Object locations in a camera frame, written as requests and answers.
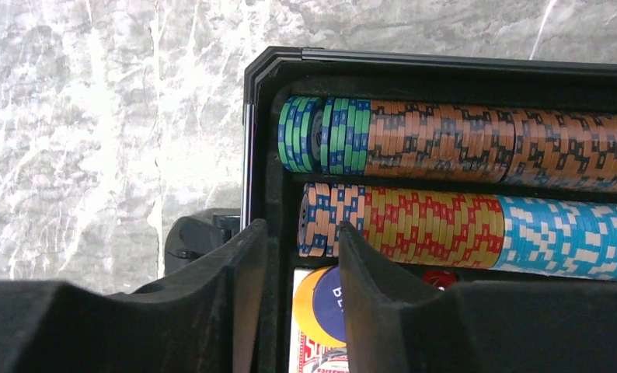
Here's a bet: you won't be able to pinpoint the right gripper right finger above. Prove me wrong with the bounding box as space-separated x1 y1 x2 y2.
339 222 617 372

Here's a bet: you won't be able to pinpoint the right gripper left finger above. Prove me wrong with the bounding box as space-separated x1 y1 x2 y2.
0 219 267 372

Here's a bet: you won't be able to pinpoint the blue small blind button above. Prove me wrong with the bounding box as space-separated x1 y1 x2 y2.
312 266 346 347

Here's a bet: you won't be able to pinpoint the orange big blind button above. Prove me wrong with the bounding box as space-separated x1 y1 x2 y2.
292 267 346 347

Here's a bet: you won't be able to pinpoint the red playing card deck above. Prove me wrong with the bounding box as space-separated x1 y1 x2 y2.
288 268 349 372

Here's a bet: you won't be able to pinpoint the red dice in case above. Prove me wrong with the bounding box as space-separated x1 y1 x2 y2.
423 270 458 291

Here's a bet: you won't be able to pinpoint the chip row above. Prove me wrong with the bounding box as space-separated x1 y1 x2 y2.
277 96 617 193
298 183 617 281

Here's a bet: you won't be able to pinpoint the top chip row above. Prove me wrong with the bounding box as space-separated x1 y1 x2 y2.
277 96 617 193

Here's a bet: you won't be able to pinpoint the black poker chip case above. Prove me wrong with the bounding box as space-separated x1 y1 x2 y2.
239 47 617 372

